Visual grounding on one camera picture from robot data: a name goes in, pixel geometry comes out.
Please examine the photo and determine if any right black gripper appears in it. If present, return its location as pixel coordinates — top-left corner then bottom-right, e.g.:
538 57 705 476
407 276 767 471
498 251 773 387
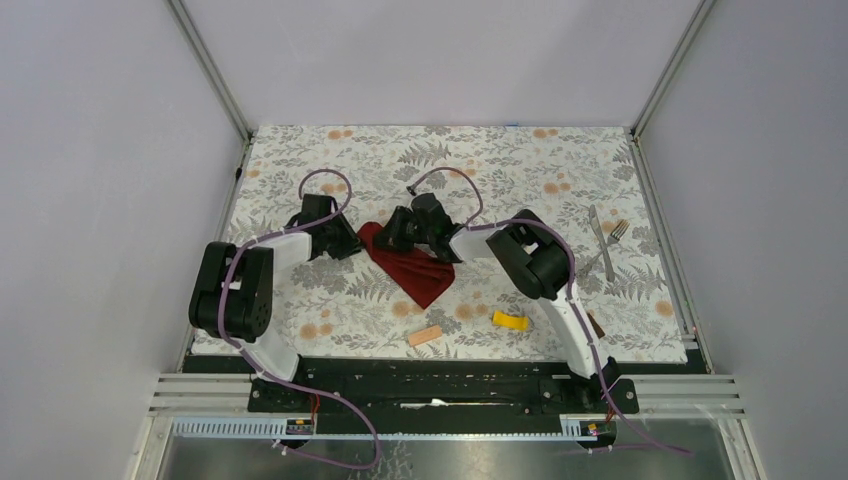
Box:
370 206 435 253

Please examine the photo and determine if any dark red cloth napkin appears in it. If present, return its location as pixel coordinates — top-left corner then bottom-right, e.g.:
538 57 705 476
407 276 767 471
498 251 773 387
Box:
357 222 456 309

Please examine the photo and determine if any silver fork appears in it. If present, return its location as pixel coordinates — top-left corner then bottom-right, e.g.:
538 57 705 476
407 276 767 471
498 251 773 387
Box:
574 219 630 280

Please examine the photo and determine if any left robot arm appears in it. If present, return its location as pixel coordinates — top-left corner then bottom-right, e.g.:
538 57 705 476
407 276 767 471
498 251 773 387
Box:
188 194 364 411

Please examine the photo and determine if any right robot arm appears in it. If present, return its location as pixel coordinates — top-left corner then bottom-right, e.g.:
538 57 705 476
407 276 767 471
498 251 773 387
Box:
360 194 624 417

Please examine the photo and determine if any light wooden block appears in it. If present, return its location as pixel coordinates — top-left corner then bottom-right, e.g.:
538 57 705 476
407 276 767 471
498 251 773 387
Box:
407 325 443 347

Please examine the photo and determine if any yellow block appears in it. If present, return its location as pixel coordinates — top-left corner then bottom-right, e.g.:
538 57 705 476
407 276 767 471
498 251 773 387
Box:
492 311 530 332

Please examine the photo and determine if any floral patterned table mat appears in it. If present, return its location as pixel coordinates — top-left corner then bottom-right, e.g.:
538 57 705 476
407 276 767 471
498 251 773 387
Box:
225 125 687 364

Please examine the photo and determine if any silver table knife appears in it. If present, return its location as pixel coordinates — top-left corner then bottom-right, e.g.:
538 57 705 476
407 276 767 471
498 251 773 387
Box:
589 204 616 283

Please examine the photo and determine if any dark brown block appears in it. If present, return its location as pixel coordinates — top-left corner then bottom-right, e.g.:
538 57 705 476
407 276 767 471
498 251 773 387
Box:
587 312 606 339

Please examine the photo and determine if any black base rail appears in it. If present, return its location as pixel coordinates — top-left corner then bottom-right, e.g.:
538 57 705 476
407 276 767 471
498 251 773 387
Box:
182 356 641 439

